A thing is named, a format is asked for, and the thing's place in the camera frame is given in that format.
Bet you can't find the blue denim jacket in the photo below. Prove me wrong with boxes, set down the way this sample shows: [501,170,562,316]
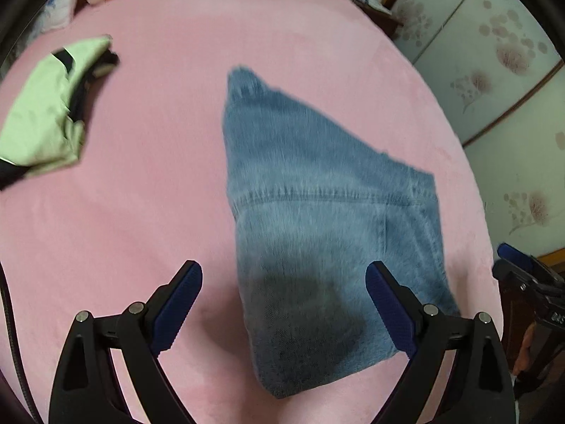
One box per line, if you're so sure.
[223,67,459,398]

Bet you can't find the floral sliding wardrobe door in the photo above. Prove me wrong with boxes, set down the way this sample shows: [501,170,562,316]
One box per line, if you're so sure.
[393,0,564,255]

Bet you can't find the pink bed sheet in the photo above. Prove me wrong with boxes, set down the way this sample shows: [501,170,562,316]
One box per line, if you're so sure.
[1,0,503,423]

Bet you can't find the dark wooden nightstand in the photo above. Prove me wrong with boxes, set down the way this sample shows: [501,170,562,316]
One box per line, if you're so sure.
[351,0,402,39]

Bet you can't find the folded green black garment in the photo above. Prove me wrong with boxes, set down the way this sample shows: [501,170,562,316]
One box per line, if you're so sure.
[1,35,120,189]

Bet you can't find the papers on nightstand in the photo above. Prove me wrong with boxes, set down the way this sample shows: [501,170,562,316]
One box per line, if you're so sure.
[352,0,387,12]

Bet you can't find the white cartoon pillow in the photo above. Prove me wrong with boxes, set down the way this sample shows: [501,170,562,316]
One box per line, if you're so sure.
[32,0,78,35]

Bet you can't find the black cable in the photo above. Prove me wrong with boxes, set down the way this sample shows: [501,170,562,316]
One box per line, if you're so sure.
[0,261,45,424]

